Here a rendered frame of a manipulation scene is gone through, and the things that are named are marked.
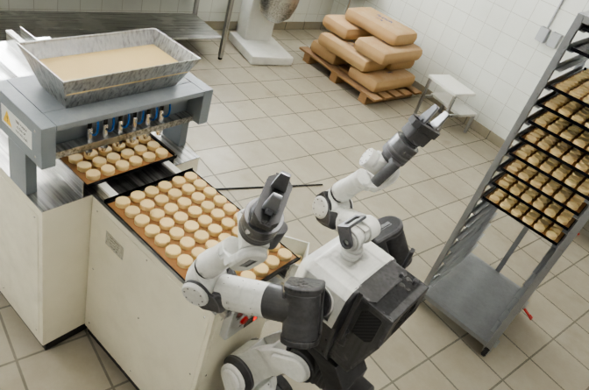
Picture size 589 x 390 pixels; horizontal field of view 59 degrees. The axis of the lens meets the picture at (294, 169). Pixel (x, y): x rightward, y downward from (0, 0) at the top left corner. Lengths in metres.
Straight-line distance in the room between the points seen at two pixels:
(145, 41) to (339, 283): 1.33
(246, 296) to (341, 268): 0.26
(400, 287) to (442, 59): 4.71
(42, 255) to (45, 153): 0.46
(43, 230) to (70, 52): 0.65
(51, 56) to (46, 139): 0.35
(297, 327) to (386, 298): 0.25
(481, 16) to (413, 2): 0.87
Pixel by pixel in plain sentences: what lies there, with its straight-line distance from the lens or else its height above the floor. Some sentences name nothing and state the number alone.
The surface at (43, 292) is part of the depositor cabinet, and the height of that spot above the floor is 0.42.
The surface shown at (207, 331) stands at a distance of 1.81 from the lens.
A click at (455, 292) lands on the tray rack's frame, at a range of 3.32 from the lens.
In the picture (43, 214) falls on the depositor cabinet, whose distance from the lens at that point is 2.02.
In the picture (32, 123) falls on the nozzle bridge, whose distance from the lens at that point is 1.85.
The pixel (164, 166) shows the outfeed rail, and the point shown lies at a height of 0.88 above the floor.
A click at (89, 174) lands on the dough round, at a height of 0.92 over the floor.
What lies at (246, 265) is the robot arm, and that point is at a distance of 1.24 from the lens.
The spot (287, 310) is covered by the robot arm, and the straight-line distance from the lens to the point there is 1.30.
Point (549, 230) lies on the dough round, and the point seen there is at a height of 0.88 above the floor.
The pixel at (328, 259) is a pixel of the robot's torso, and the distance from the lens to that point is 1.42.
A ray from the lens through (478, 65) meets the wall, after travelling 5.76.
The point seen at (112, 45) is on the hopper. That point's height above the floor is 1.28.
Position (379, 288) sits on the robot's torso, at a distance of 1.41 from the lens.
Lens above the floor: 2.16
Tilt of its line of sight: 33 degrees down
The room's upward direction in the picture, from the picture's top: 18 degrees clockwise
